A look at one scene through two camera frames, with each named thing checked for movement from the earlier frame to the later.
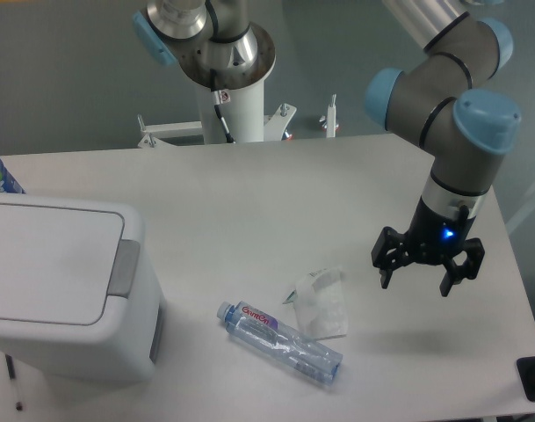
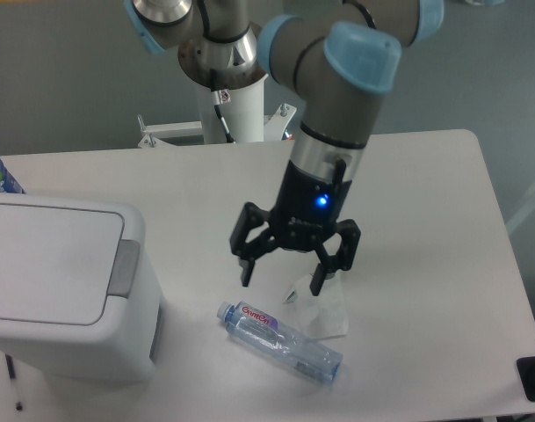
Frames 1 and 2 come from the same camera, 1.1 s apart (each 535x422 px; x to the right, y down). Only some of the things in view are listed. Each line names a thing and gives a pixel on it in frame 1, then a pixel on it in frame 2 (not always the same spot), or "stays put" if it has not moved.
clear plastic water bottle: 273,339 stays put
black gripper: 435,236 → 307,209
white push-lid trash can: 71,291 stays put
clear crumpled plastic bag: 319,301 stays put
